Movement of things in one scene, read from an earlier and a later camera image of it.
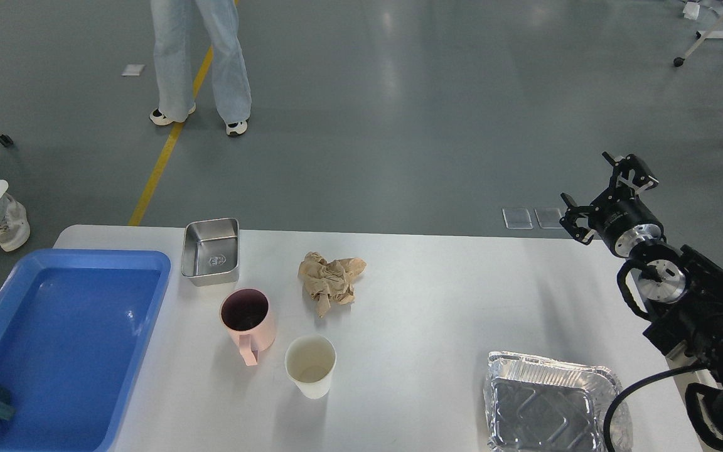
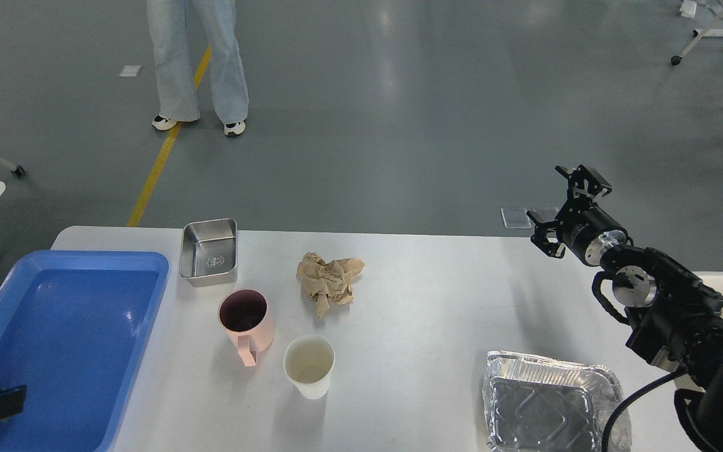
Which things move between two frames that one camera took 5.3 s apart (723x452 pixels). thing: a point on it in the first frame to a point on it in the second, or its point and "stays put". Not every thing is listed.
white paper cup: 310,360 stays put
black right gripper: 622,219 to 578,226
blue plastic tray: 62,336 stays put
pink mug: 248,314 stays put
